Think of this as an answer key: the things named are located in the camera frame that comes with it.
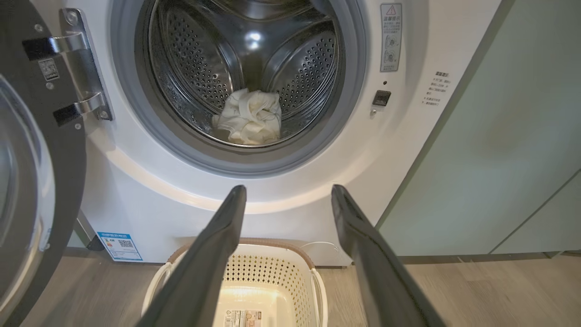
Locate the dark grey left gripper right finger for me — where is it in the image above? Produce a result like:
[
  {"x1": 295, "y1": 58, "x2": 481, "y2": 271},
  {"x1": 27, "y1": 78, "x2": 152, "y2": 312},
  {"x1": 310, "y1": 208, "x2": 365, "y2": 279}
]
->
[{"x1": 331, "y1": 183, "x2": 448, "y2": 327}]

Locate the black door latch socket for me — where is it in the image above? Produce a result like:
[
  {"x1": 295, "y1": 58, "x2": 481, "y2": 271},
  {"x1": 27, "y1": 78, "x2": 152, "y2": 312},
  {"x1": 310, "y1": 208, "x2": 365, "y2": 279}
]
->
[{"x1": 372, "y1": 89, "x2": 392, "y2": 108}]

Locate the blue energy label sticker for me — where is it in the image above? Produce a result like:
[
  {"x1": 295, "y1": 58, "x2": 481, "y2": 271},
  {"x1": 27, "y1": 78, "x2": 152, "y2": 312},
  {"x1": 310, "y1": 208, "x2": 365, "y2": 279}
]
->
[{"x1": 96, "y1": 232, "x2": 144, "y2": 262}]

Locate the paper product label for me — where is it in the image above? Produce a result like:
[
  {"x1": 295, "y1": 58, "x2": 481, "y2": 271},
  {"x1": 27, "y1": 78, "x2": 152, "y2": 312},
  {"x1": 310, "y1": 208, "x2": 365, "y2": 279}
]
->
[{"x1": 223, "y1": 309, "x2": 263, "y2": 327}]

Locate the round drain filter cover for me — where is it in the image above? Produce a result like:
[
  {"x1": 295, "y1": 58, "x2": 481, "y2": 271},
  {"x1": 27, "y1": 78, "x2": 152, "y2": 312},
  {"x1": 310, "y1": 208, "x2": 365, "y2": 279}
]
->
[{"x1": 299, "y1": 241, "x2": 342, "y2": 256}]

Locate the grey warning sticker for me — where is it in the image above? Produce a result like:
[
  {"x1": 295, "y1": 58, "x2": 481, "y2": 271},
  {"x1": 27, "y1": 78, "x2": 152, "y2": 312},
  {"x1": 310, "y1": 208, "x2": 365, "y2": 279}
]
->
[{"x1": 380, "y1": 3, "x2": 403, "y2": 73}]

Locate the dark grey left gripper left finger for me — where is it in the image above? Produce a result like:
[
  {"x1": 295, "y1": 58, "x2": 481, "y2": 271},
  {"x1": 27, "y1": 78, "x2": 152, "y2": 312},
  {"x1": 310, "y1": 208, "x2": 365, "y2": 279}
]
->
[{"x1": 136, "y1": 184, "x2": 247, "y2": 327}]

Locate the black washing machine door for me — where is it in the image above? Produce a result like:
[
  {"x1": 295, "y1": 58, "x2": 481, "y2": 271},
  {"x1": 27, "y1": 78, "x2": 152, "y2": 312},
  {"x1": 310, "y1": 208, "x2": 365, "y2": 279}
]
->
[{"x1": 0, "y1": 0, "x2": 88, "y2": 327}]

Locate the small QR code sticker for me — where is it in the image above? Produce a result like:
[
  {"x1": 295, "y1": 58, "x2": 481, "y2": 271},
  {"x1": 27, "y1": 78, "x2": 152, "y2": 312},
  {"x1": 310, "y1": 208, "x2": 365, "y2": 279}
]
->
[{"x1": 37, "y1": 58, "x2": 61, "y2": 82}]

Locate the white laundry basket brown rim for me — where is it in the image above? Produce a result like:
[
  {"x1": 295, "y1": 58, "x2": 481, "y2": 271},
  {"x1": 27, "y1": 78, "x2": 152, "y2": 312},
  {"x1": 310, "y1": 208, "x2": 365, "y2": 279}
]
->
[{"x1": 141, "y1": 238, "x2": 329, "y2": 327}]

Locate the cream bear print garment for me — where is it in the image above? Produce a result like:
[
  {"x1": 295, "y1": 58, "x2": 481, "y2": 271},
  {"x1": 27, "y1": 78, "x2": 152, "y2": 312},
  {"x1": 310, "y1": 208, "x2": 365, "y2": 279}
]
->
[{"x1": 212, "y1": 88, "x2": 282, "y2": 146}]

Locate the chrome door hinge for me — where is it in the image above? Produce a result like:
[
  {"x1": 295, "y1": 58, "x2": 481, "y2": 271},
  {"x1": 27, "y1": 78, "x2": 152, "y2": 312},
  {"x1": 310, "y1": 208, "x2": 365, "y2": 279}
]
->
[{"x1": 22, "y1": 8, "x2": 113, "y2": 127}]

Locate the white front-load washing machine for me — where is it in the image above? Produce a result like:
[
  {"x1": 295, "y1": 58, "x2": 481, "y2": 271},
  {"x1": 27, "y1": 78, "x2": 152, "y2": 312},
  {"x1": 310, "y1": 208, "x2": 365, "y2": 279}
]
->
[{"x1": 32, "y1": 0, "x2": 502, "y2": 267}]

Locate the pale green tall cabinet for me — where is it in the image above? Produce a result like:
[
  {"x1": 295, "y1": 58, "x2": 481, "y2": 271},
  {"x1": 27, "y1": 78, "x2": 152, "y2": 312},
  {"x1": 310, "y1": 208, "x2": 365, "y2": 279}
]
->
[{"x1": 379, "y1": 0, "x2": 581, "y2": 258}]

